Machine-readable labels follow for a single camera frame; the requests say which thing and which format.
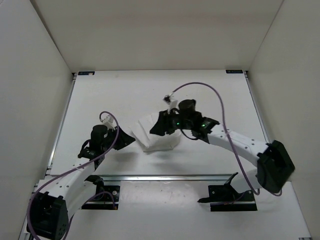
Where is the blue label sticker right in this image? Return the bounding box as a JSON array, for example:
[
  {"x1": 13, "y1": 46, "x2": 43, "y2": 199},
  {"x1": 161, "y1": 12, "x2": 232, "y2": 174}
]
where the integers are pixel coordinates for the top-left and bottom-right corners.
[{"x1": 225, "y1": 69, "x2": 243, "y2": 74}]

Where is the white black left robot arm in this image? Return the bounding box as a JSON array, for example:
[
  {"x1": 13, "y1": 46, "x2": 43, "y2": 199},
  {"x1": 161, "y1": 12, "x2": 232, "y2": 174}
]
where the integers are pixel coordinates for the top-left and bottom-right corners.
[{"x1": 26, "y1": 124, "x2": 135, "y2": 240}]

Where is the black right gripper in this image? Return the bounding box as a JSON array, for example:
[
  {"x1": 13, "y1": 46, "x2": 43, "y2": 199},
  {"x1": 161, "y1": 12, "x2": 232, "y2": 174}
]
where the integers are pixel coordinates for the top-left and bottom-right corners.
[{"x1": 150, "y1": 109, "x2": 193, "y2": 136}]

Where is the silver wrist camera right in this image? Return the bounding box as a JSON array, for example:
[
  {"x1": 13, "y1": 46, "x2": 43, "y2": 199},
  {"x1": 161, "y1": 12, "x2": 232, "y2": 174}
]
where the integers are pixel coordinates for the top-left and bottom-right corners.
[{"x1": 163, "y1": 92, "x2": 178, "y2": 114}]

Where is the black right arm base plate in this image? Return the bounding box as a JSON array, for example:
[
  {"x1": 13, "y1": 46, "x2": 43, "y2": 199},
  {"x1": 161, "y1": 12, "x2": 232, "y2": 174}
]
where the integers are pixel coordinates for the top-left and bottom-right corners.
[{"x1": 197, "y1": 172, "x2": 258, "y2": 212}]

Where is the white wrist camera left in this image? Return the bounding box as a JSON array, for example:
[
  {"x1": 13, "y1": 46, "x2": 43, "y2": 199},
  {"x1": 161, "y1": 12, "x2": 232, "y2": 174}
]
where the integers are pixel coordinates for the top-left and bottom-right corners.
[{"x1": 100, "y1": 114, "x2": 116, "y2": 131}]

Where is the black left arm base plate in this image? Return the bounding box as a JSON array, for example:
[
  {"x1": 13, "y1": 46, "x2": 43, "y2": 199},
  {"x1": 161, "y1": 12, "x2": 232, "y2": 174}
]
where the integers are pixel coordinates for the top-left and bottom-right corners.
[{"x1": 81, "y1": 175, "x2": 121, "y2": 211}]

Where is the blue label sticker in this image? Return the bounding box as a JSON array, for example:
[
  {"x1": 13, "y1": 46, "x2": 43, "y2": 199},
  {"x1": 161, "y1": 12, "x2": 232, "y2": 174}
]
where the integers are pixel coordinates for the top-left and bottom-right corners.
[
  {"x1": 77, "y1": 71, "x2": 95, "y2": 76},
  {"x1": 225, "y1": 69, "x2": 243, "y2": 74}
]

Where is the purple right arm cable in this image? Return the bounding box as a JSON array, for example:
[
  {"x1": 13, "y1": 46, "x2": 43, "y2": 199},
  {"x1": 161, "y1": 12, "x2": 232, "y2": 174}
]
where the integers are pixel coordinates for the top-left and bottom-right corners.
[{"x1": 171, "y1": 81, "x2": 283, "y2": 196}]

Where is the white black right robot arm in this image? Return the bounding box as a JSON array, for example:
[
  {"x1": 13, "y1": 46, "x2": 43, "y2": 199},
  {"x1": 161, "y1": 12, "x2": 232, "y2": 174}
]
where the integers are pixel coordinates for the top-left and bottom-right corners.
[{"x1": 149, "y1": 97, "x2": 295, "y2": 200}]

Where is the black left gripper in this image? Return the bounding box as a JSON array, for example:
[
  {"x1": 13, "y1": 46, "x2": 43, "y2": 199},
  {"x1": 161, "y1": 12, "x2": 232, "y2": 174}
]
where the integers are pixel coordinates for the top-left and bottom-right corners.
[{"x1": 103, "y1": 124, "x2": 137, "y2": 150}]

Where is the white pleated skirt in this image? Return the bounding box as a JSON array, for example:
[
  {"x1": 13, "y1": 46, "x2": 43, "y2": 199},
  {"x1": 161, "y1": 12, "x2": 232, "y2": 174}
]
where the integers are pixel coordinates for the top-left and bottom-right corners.
[{"x1": 129, "y1": 112, "x2": 181, "y2": 153}]

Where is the blue label sticker left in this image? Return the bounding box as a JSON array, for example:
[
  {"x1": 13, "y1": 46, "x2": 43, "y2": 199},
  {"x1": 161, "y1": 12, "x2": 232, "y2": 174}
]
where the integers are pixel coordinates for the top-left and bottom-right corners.
[{"x1": 77, "y1": 71, "x2": 95, "y2": 76}]

